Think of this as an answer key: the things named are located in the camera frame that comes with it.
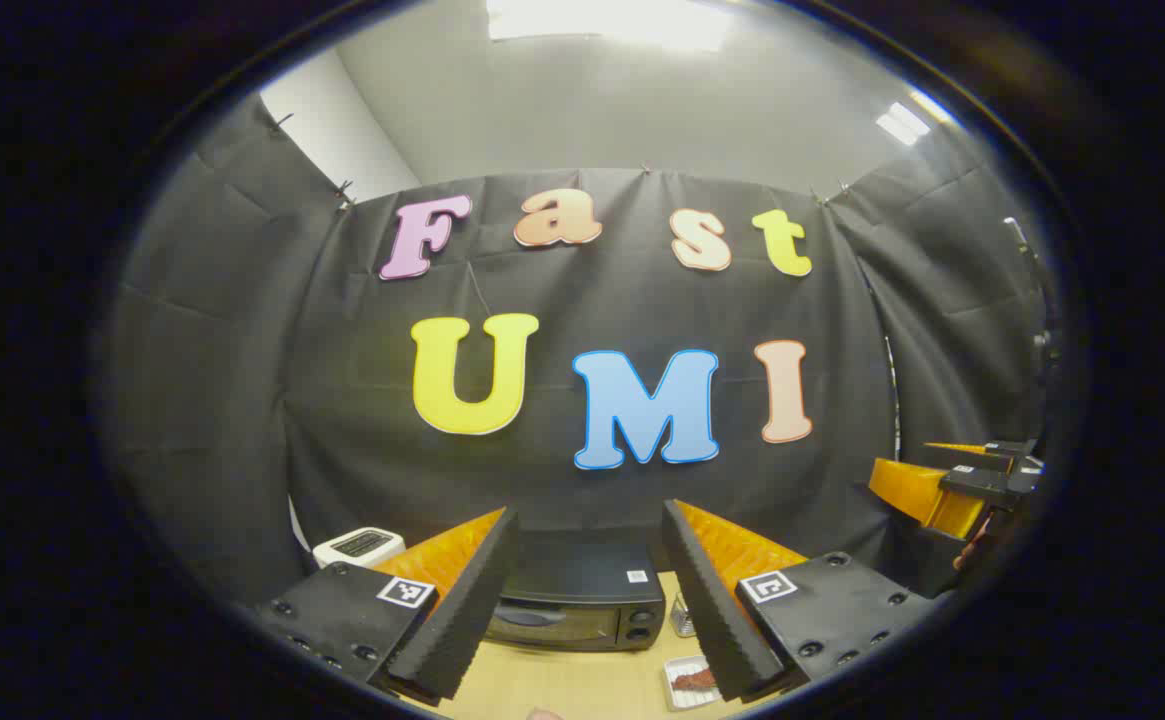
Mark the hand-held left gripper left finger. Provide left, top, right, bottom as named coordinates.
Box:
left=257, top=507, right=521, bottom=701

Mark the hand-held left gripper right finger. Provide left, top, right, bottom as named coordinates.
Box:
left=662, top=499, right=943, bottom=703

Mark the black electric oven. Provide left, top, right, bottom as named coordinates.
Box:
left=487, top=540, right=666, bottom=653

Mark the white rectangular tray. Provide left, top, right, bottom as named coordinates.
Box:
left=662, top=655, right=725, bottom=712

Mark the white toaster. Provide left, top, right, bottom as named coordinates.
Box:
left=313, top=527, right=407, bottom=569

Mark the black backdrop cloth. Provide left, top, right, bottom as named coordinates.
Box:
left=107, top=95, right=1053, bottom=611

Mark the small ceiling light panel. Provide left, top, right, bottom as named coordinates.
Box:
left=877, top=90, right=958, bottom=146

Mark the large ceiling light panel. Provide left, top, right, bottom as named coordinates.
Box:
left=487, top=0, right=733, bottom=51

